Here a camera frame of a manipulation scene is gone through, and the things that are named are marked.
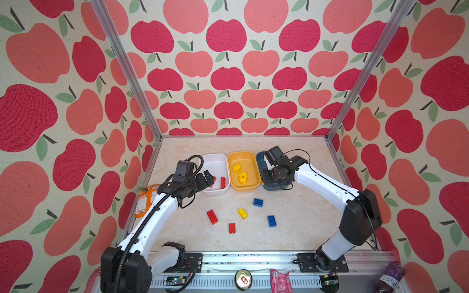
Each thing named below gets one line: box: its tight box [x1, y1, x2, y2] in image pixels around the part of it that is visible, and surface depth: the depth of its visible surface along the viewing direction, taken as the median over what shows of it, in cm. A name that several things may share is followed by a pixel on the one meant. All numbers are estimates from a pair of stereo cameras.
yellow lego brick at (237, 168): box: [232, 163, 242, 174], surface depth 105 cm
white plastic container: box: [201, 153, 231, 194], surface depth 106 cm
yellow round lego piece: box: [238, 171, 248, 185], surface depth 100 cm
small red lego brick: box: [228, 222, 237, 235], surface depth 84 cm
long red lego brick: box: [206, 209, 219, 226], surface depth 88 cm
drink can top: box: [234, 268, 253, 292], surface depth 63 cm
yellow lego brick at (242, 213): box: [238, 208, 248, 221], surface depth 88 cm
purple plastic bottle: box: [373, 261, 406, 293], surface depth 69 cm
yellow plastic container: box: [227, 151, 262, 193], surface depth 105 cm
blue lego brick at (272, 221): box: [267, 214, 277, 228], surface depth 86 cm
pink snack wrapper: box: [269, 268, 293, 293], surface depth 70 cm
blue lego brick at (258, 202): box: [252, 197, 264, 208], surface depth 92 cm
